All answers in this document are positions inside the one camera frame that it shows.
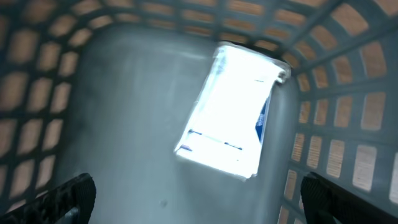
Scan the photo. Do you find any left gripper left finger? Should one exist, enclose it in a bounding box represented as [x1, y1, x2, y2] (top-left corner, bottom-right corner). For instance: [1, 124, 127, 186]
[1, 173, 96, 224]

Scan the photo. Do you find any grey plastic shopping basket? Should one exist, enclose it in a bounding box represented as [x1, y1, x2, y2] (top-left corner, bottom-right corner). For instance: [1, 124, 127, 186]
[1, 0, 397, 223]

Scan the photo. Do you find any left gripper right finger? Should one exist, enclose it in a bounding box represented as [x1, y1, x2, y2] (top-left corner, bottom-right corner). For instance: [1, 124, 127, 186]
[300, 172, 397, 224]

